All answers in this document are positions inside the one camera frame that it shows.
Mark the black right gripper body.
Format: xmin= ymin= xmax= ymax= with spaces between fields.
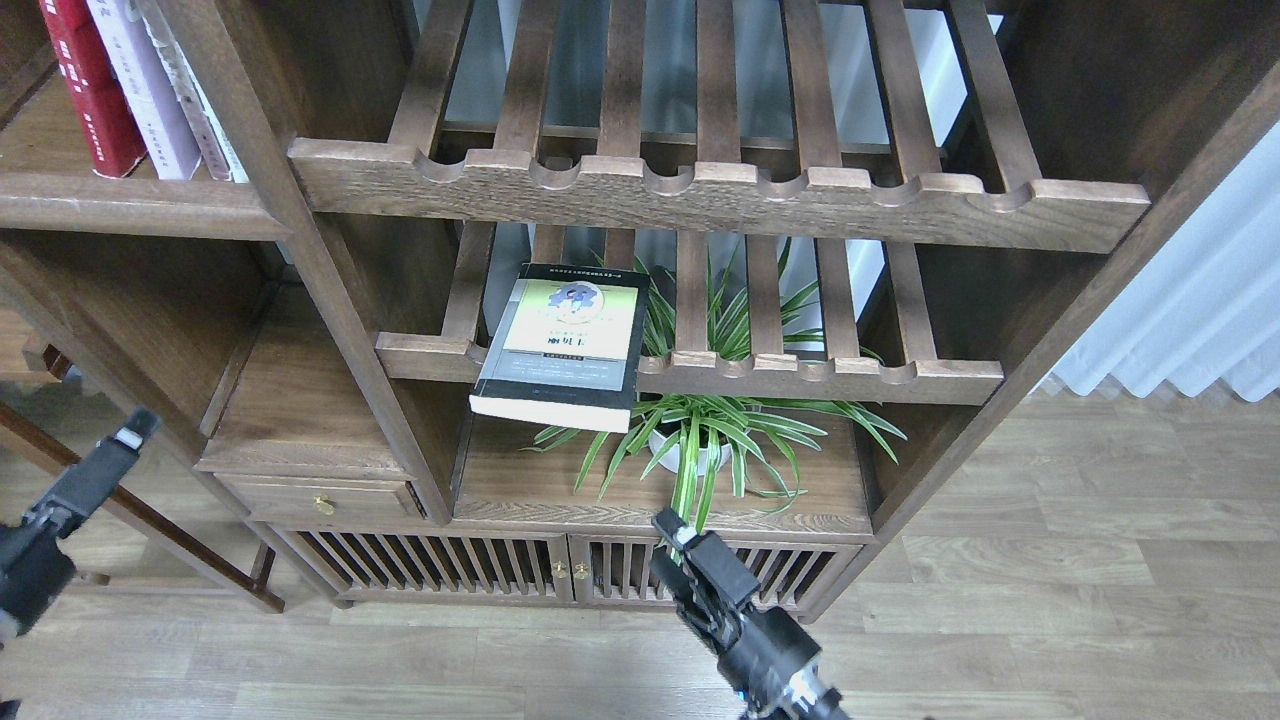
xmin=685 ymin=532 xmax=826 ymax=716

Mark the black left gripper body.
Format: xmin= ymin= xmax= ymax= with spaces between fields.
xmin=1 ymin=505 xmax=79 ymax=642

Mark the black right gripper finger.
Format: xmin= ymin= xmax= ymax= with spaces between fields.
xmin=660 ymin=577 xmax=724 ymax=651
xmin=652 ymin=507 xmax=700 ymax=551

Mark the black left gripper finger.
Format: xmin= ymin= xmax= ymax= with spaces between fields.
xmin=29 ymin=407 xmax=161 ymax=536

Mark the black and green book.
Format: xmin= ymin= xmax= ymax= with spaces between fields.
xmin=470 ymin=263 xmax=652 ymax=433

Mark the red cover book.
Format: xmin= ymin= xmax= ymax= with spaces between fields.
xmin=38 ymin=1 xmax=147 ymax=178

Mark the lavender cover book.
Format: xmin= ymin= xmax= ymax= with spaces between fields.
xmin=87 ymin=1 xmax=201 ymax=181

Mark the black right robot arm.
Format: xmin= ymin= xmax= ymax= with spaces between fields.
xmin=652 ymin=507 xmax=847 ymax=719

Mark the white plant pot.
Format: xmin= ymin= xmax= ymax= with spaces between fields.
xmin=648 ymin=421 xmax=735 ymax=477

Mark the brass drawer knob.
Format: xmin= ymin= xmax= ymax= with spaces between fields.
xmin=314 ymin=495 xmax=337 ymax=516

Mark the dark wooden bookshelf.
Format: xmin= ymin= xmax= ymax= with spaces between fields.
xmin=3 ymin=1 xmax=1277 ymax=620

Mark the worn standing book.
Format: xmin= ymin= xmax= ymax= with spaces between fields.
xmin=137 ymin=1 xmax=250 ymax=183

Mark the white curtain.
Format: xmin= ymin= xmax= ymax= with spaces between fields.
xmin=1050 ymin=128 xmax=1279 ymax=402

